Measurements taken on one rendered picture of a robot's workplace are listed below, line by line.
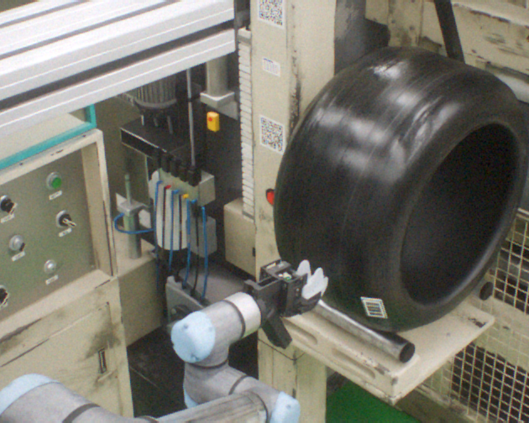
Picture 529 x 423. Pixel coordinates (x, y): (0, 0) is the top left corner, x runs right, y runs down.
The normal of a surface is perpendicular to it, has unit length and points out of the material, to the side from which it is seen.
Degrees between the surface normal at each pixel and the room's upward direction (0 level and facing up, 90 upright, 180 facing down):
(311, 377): 90
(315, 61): 90
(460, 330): 0
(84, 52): 90
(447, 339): 0
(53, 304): 0
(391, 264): 90
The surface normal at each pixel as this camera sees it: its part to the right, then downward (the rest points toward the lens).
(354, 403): -0.01, -0.83
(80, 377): 0.72, 0.37
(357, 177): -0.59, -0.13
